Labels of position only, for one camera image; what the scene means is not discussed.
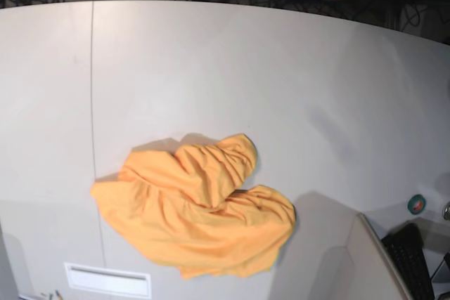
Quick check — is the orange t-shirt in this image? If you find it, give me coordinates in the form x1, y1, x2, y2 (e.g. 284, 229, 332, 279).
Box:
91, 134, 296, 279

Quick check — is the green tape roll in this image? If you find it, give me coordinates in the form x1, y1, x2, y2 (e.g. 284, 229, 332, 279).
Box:
407, 194, 427, 215

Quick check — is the black keyboard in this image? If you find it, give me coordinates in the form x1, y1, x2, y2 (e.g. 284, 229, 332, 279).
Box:
382, 223, 435, 300

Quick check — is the white cable grommet plate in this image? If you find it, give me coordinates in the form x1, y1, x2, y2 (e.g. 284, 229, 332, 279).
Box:
64, 263, 152, 299

